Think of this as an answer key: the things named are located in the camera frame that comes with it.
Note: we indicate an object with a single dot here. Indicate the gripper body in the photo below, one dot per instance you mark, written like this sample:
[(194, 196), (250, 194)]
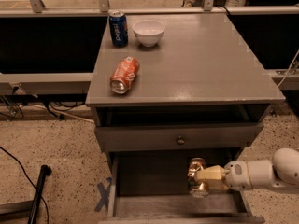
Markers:
[(237, 175)]

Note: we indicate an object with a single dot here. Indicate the orange can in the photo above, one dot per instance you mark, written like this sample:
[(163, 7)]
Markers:
[(197, 189)]

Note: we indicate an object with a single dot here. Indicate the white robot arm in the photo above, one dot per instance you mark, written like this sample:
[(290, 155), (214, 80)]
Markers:
[(281, 174)]

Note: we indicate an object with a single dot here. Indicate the open middle drawer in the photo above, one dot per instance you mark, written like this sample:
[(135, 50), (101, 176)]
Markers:
[(151, 187)]

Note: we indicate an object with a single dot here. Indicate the top drawer with knob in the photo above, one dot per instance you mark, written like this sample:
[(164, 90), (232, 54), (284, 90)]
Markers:
[(139, 128)]

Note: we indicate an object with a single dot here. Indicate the red Coca-Cola can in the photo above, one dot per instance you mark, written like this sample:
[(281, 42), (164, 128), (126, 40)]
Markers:
[(123, 77)]

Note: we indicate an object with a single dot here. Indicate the blue Pepsi can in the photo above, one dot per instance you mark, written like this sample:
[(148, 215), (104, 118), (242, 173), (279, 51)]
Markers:
[(118, 28)]

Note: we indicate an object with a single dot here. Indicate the grey wooden cabinet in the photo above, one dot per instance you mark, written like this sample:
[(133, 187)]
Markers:
[(201, 60)]

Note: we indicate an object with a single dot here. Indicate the grey metal railing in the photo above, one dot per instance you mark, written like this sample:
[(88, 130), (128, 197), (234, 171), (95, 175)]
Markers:
[(286, 78)]

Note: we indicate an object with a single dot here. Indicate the white bowl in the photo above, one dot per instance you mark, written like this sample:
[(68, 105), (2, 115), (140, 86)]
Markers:
[(148, 32)]

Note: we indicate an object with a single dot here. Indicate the black metal leg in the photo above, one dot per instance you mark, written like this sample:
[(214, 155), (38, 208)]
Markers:
[(28, 209)]

